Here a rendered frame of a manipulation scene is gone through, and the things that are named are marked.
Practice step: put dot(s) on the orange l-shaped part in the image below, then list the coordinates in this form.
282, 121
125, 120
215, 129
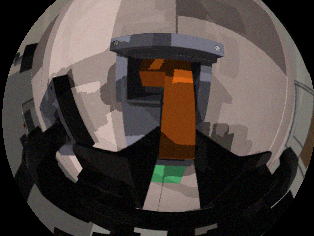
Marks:
178, 130

